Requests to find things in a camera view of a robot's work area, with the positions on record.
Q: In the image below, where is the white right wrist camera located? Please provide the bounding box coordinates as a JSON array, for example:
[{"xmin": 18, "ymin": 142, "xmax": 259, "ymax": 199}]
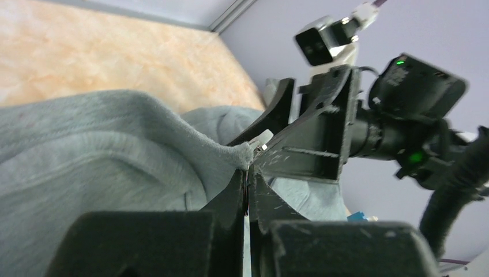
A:
[{"xmin": 294, "ymin": 16, "xmax": 360, "ymax": 76}]

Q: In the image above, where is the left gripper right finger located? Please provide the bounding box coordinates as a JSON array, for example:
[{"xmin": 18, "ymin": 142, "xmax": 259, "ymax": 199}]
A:
[{"xmin": 248, "ymin": 167, "xmax": 439, "ymax": 276}]

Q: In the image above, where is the grey zip-up jacket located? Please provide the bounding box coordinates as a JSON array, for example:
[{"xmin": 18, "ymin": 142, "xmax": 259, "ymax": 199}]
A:
[{"xmin": 0, "ymin": 78, "xmax": 348, "ymax": 277}]

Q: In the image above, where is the blue toy block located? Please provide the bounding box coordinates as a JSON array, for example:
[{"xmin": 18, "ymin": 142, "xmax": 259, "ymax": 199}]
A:
[{"xmin": 347, "ymin": 211, "xmax": 379, "ymax": 222}]

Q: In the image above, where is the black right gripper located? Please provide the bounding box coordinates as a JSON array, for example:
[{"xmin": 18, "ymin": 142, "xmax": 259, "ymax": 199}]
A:
[{"xmin": 228, "ymin": 65, "xmax": 361, "ymax": 184}]

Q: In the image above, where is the metal zipper slider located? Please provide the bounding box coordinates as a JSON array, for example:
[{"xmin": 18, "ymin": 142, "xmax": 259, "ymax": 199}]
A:
[{"xmin": 248, "ymin": 129, "xmax": 274, "ymax": 150}]

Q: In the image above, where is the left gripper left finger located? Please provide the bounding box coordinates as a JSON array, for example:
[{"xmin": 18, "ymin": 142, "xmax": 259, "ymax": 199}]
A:
[{"xmin": 46, "ymin": 170, "xmax": 246, "ymax": 276}]

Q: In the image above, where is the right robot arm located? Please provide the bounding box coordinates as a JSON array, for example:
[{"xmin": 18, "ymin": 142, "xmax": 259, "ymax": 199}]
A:
[{"xmin": 231, "ymin": 53, "xmax": 488, "ymax": 257}]

